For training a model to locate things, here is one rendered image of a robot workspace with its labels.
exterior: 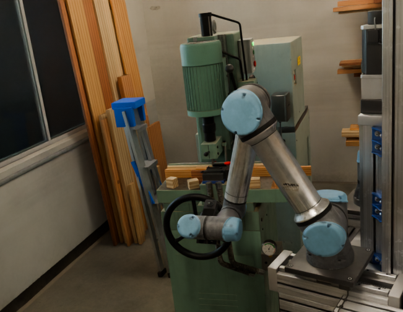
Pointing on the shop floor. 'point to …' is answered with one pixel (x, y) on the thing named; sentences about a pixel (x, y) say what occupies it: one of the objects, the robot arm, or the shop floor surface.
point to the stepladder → (143, 169)
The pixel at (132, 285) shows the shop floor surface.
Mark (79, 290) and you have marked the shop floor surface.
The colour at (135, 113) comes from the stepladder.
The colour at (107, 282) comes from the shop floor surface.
